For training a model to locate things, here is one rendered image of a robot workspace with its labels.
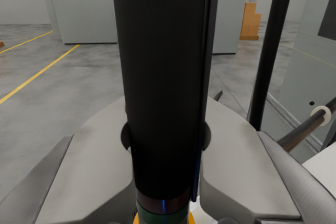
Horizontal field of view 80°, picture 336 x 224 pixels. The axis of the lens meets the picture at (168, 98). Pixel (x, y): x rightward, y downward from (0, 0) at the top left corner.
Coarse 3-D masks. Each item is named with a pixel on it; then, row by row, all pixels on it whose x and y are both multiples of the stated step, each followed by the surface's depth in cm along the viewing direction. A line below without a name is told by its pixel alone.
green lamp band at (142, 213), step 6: (138, 204) 11; (186, 204) 11; (138, 210) 12; (144, 210) 11; (180, 210) 11; (186, 210) 12; (144, 216) 11; (150, 216) 11; (156, 216) 11; (162, 216) 11; (168, 216) 11; (174, 216) 11; (180, 216) 11; (150, 222) 11; (156, 222) 11; (162, 222) 11; (168, 222) 11; (174, 222) 11
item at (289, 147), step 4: (332, 108) 33; (332, 112) 33; (320, 120) 30; (312, 124) 29; (316, 124) 29; (308, 128) 28; (312, 128) 29; (304, 132) 27; (308, 132) 28; (300, 136) 27; (304, 136) 27; (296, 140) 26; (300, 140) 27; (288, 144) 25; (292, 144) 25; (296, 144) 26; (284, 148) 25; (288, 148) 25; (292, 148) 25; (288, 152) 25
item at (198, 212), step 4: (196, 208) 18; (200, 208) 18; (192, 212) 17; (196, 212) 17; (200, 212) 17; (204, 212) 17; (196, 216) 17; (200, 216) 17; (204, 216) 17; (208, 216) 17; (196, 220) 17; (200, 220) 17; (204, 220) 17
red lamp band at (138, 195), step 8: (136, 192) 11; (184, 192) 11; (144, 200) 11; (152, 200) 10; (160, 200) 10; (168, 200) 10; (176, 200) 10; (184, 200) 11; (152, 208) 11; (160, 208) 10; (168, 208) 11; (176, 208) 11
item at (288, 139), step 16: (272, 0) 12; (288, 0) 12; (272, 16) 12; (272, 32) 13; (272, 48) 13; (272, 64) 14; (256, 80) 15; (256, 96) 15; (256, 112) 16; (320, 112) 30; (256, 128) 17; (304, 128) 27
